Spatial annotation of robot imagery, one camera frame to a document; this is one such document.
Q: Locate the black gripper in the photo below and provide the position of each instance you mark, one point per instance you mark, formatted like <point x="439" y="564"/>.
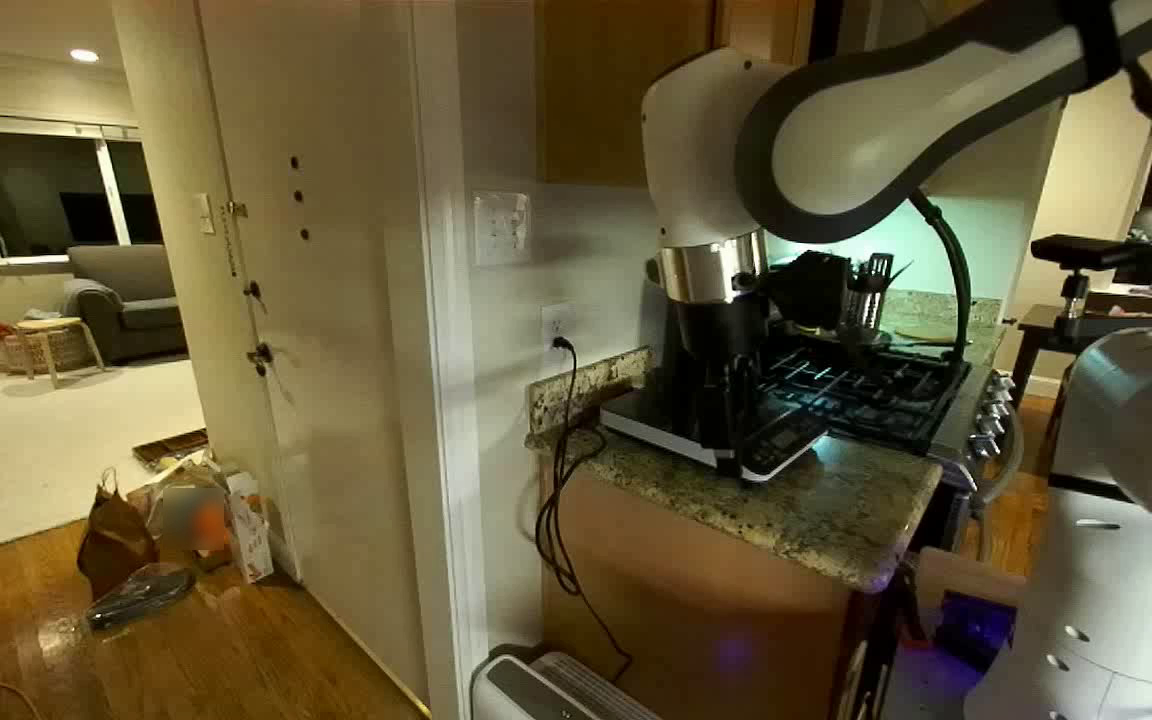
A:
<point x="719" y="344"/>

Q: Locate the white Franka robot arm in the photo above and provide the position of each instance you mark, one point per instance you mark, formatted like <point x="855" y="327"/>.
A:
<point x="870" y="132"/>

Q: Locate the round ceiling light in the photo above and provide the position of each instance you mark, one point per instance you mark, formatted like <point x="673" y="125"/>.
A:
<point x="85" y="57"/>

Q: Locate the black induction cooktop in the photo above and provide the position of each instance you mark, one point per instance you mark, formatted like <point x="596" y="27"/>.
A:
<point x="776" y="450"/>

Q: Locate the black gas stove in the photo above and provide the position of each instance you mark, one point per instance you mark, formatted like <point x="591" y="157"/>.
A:
<point x="870" y="394"/>

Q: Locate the black kettle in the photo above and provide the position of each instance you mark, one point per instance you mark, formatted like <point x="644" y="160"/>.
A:
<point x="811" y="285"/>

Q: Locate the utensil holder with utensils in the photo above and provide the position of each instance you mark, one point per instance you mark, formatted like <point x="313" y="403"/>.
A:
<point x="872" y="302"/>

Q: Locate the white floor appliance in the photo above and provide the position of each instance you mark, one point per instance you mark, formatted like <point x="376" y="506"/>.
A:
<point x="536" y="688"/>

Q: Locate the dark wooden table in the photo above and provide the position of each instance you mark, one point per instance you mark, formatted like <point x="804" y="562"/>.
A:
<point x="1071" y="327"/>

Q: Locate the white door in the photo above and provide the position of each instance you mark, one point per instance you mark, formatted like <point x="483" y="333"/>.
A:
<point x="336" y="403"/>

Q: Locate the white paper bag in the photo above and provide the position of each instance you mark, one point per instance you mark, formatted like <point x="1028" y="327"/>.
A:
<point x="251" y="525"/>

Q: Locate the grey couch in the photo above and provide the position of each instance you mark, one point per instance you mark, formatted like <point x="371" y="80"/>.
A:
<point x="129" y="302"/>

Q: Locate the brown paper bag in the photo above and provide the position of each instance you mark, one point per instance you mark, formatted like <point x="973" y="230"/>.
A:
<point x="112" y="544"/>

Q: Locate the small light side table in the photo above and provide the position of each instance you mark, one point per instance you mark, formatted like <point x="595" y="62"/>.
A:
<point x="57" y="330"/>

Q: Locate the white wall outlet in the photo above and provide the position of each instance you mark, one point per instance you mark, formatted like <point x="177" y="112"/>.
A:
<point x="559" y="330"/>

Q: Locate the white double switch plate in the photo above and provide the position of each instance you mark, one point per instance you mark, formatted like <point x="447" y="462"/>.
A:
<point x="501" y="226"/>

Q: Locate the wooden wall cabinet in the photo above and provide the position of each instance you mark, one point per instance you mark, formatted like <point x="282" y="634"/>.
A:
<point x="619" y="80"/>

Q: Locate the dark window with white frame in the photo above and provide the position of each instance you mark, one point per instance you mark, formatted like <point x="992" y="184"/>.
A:
<point x="50" y="194"/>

